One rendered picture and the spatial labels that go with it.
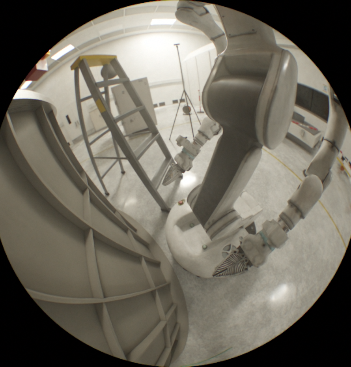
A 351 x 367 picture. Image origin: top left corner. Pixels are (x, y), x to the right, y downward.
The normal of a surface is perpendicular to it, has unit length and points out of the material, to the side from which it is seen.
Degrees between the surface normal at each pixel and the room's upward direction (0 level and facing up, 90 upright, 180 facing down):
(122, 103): 90
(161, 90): 90
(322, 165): 68
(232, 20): 96
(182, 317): 0
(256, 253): 42
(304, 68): 90
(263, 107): 75
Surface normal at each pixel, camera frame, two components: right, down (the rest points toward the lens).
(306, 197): -0.79, -0.22
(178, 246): -0.37, -0.56
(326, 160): -0.88, 0.12
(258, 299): -0.14, -0.68
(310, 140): -0.93, 0.34
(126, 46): 0.34, 0.65
